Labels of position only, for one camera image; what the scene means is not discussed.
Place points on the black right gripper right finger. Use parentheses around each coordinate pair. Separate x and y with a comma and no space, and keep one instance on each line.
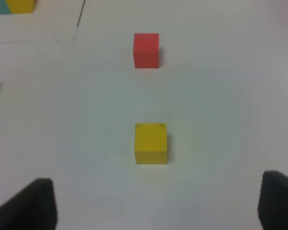
(273,201)

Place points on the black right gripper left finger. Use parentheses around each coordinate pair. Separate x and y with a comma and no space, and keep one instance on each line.
(33,208)

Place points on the red cube block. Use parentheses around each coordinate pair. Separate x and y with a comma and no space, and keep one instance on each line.
(146,50)

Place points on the template yellow cube block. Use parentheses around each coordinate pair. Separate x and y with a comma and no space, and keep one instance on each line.
(21,6)

